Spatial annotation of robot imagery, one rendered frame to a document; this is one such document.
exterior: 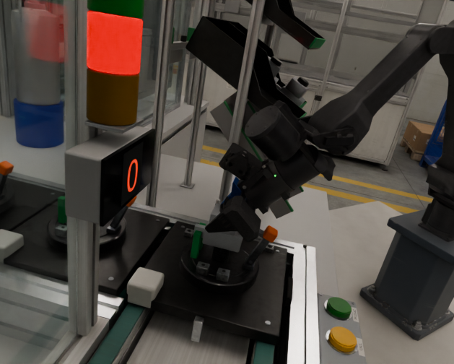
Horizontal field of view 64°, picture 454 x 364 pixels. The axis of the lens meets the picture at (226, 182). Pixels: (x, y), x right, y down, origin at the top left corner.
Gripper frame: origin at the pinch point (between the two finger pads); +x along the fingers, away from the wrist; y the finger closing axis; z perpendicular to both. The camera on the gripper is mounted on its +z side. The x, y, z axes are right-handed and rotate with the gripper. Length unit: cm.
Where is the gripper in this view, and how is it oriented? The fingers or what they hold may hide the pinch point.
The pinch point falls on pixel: (225, 213)
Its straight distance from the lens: 61.2
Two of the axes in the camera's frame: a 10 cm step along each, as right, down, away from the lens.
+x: -7.6, 5.3, 3.7
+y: -1.9, 3.7, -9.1
